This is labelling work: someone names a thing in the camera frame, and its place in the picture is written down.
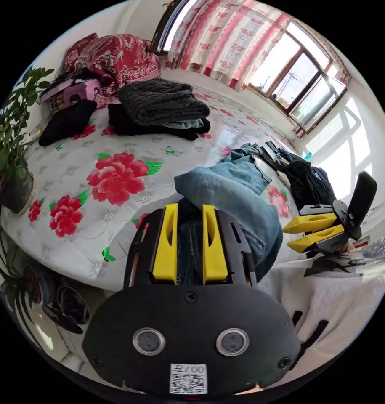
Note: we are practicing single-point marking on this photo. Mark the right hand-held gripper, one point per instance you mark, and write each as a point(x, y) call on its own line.
point(347, 221)

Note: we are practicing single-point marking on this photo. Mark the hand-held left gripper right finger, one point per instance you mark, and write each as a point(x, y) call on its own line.
point(215, 258)

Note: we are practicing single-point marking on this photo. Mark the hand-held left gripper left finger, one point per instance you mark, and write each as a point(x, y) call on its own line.
point(162, 252)

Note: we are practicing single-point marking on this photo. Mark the light blue jeans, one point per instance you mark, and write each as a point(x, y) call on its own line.
point(236, 189)

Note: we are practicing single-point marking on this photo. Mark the pile of dark unfolded clothes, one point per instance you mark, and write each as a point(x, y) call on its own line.
point(309, 180)

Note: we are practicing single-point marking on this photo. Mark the person's body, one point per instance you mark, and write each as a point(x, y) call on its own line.
point(337, 300)

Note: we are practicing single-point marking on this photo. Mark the bed with floral sheet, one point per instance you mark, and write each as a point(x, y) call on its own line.
point(85, 227)

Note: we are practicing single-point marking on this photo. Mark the dark shoe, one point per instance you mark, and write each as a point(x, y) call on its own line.
point(73, 303)

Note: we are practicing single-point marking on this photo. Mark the pile of folded clothes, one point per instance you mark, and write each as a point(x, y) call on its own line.
point(160, 101)

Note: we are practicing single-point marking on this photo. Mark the black garment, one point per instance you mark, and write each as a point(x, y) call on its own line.
point(67, 121)

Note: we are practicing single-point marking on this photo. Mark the pink carton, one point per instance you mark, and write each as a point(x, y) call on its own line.
point(75, 93)

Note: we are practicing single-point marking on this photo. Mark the potted green plant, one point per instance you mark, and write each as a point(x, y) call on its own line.
point(9, 132)

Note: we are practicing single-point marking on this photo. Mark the red floral rolled blanket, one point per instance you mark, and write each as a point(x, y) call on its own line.
point(123, 56)

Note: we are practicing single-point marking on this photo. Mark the red floral curtain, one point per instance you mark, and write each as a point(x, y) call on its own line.
point(224, 38)

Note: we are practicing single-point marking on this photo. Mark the window with brown frame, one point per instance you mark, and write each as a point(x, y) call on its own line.
point(306, 79)

